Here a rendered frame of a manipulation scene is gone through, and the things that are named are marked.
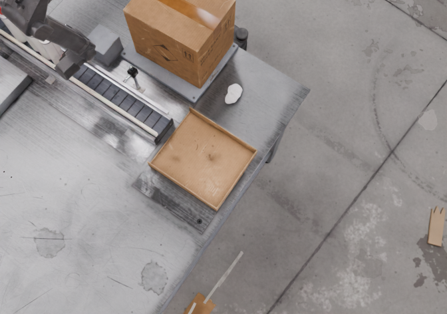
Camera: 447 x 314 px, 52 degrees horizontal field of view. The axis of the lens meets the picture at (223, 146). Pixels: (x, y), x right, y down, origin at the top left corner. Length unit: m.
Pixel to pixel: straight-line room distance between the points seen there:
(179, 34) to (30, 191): 0.76
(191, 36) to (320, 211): 1.34
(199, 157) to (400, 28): 1.83
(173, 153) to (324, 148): 1.17
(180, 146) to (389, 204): 1.35
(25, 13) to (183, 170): 0.80
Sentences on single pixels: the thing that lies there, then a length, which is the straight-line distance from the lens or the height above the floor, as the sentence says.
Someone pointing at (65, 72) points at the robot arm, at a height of 1.13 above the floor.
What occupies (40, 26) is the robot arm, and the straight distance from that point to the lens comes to 1.14.
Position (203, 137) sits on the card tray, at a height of 0.83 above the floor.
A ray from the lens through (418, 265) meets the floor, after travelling 2.63.
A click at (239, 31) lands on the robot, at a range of 2.50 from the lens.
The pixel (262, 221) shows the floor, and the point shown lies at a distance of 2.46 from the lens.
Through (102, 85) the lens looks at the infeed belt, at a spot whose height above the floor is 0.88.
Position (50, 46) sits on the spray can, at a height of 1.02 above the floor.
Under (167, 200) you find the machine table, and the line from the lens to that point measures 1.63.
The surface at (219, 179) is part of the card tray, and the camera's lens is 1.63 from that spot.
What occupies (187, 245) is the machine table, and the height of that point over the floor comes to 0.83.
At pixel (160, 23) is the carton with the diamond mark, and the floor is 1.12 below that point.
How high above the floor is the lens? 2.41
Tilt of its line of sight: 71 degrees down
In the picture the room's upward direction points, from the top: 2 degrees clockwise
